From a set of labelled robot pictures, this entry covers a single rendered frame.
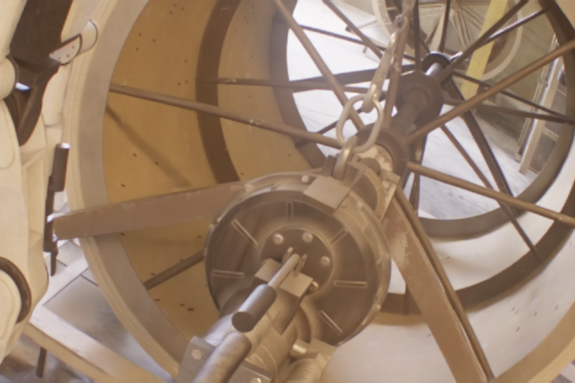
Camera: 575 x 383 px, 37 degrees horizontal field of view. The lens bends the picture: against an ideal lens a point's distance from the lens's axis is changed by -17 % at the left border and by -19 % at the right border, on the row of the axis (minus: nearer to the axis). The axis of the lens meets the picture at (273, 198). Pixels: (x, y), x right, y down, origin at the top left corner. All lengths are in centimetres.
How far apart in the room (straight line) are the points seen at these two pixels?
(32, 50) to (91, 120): 99
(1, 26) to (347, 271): 70
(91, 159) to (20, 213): 89
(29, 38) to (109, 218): 95
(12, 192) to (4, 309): 24
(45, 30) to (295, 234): 54
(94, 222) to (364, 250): 107
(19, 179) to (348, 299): 60
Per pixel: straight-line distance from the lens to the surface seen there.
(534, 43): 1252
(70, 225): 246
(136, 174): 293
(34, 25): 154
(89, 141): 254
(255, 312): 122
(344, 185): 150
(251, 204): 152
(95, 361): 245
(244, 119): 239
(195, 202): 230
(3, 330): 177
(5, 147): 163
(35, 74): 160
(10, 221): 171
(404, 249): 222
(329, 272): 150
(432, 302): 225
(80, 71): 253
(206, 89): 345
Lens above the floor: 152
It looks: 19 degrees down
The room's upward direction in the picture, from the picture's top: 23 degrees clockwise
